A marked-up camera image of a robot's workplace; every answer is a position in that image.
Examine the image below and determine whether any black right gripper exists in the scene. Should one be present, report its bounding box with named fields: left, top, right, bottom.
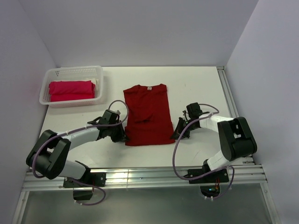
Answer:
left=171, top=117, right=198, bottom=140

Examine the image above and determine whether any dark red t shirt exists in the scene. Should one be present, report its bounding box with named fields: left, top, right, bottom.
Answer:
left=123, top=84, right=175, bottom=147

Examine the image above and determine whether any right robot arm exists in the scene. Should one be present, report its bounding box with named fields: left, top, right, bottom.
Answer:
left=171, top=103, right=257, bottom=182

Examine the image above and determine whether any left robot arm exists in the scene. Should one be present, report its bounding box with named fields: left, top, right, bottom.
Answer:
left=26, top=109, right=127, bottom=186

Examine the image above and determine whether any white folded cloth in basket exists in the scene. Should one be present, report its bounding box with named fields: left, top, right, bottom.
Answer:
left=90, top=78, right=100, bottom=91

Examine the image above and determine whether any white perforated plastic basket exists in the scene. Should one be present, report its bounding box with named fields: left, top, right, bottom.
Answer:
left=39, top=66, right=104, bottom=108

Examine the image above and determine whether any pink rolled t shirt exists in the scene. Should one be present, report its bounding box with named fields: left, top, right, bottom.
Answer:
left=49, top=80, right=95, bottom=102

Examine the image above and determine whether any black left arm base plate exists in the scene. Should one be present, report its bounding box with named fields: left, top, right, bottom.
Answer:
left=63, top=172, right=106, bottom=188

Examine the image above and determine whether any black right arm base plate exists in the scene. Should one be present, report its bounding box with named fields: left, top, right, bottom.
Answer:
left=187, top=167, right=229, bottom=185

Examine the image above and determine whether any aluminium frame rail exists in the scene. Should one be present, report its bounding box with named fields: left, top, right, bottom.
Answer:
left=13, top=66, right=280, bottom=224

